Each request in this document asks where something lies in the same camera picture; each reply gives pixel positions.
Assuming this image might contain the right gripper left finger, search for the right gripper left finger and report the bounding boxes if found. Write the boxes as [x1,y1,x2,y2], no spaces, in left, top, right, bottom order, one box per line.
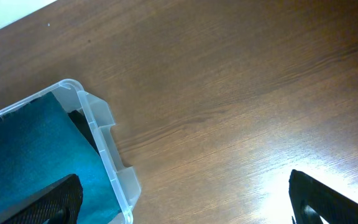
[0,174,83,224]

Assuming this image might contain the dark blue jeans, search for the dark blue jeans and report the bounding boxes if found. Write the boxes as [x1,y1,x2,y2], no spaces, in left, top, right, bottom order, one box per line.
[0,93,121,223]

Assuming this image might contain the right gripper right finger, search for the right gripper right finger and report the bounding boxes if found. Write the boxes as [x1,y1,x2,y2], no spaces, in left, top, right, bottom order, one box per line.
[289,169,358,224]

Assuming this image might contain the clear plastic storage bin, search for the clear plastic storage bin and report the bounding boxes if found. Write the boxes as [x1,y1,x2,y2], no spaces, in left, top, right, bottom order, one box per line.
[0,79,142,224]

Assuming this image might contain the black cloth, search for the black cloth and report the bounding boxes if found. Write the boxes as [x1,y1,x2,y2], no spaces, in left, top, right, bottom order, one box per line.
[68,110,99,154]

